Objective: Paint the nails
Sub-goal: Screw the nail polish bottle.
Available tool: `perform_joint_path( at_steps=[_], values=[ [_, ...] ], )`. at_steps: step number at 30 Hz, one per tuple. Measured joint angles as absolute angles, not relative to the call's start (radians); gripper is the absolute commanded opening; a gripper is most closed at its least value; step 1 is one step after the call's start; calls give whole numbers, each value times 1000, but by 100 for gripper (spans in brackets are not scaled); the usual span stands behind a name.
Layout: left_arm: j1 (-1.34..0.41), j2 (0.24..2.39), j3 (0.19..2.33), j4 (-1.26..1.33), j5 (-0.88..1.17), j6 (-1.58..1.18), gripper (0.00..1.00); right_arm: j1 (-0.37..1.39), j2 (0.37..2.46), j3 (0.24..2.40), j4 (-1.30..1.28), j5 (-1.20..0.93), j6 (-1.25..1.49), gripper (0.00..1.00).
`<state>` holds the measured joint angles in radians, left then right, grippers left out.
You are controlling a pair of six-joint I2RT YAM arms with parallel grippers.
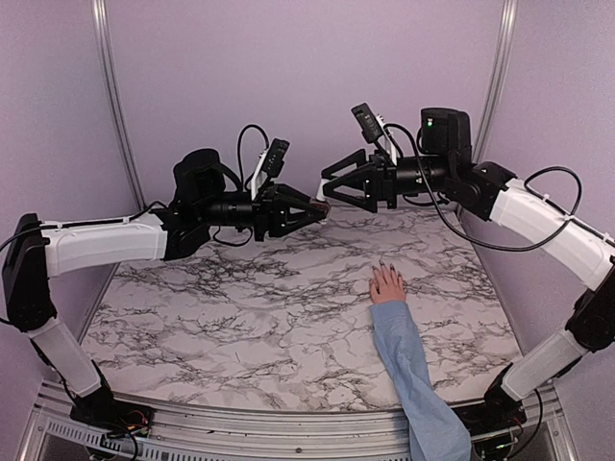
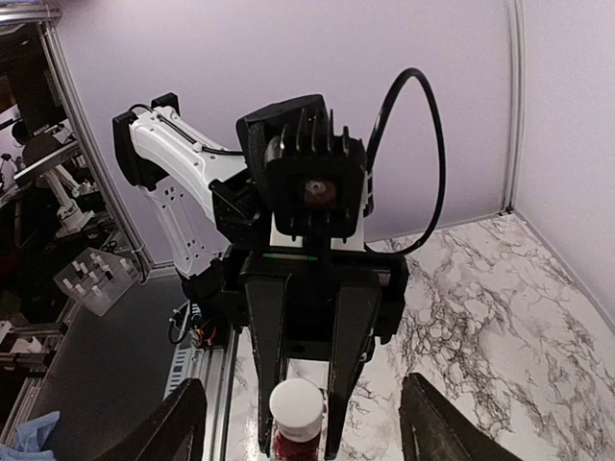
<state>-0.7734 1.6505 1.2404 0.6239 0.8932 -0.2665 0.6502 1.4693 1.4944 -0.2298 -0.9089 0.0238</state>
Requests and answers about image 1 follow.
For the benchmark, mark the aluminium corner post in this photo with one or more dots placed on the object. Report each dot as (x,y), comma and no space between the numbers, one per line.
(500,65)
(103,39)

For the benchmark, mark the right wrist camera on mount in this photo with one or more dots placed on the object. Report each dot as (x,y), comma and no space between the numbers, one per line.
(374,132)

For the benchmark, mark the aluminium corner post right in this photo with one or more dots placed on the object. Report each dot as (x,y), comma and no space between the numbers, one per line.
(500,65)

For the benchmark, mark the person's hand with painted nails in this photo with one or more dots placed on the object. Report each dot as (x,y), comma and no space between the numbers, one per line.
(386,285)

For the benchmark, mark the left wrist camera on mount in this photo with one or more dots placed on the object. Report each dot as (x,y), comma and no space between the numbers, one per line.
(269,167)

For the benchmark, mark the white nail polish cap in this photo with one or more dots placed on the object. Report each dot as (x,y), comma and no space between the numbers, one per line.
(320,193)

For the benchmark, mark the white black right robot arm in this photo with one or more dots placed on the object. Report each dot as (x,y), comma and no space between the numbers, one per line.
(441,163)

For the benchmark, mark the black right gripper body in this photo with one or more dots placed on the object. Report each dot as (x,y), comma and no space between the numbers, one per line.
(387,174)

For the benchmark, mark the aluminium front frame rail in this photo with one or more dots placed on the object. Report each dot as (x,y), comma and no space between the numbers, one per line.
(190,432)

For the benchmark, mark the forearm in blue sleeve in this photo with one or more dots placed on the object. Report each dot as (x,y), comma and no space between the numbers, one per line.
(435,431)

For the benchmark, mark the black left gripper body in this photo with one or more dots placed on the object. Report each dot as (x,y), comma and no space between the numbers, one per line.
(262,212)

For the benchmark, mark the dark red nail polish bottle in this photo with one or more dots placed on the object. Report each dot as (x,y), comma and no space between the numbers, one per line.
(323,207)

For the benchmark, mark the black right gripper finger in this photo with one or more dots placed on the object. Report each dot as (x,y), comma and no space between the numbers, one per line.
(352,190)
(354,165)

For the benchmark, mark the aluminium corner post left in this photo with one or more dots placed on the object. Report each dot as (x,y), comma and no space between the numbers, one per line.
(103,39)

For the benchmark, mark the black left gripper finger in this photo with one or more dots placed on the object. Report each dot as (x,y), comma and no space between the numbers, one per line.
(288,219)
(292,195)

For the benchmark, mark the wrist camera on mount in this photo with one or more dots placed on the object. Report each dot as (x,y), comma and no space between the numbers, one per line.
(269,167)
(374,132)

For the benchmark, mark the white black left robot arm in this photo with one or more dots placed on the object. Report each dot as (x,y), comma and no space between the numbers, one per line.
(208,194)

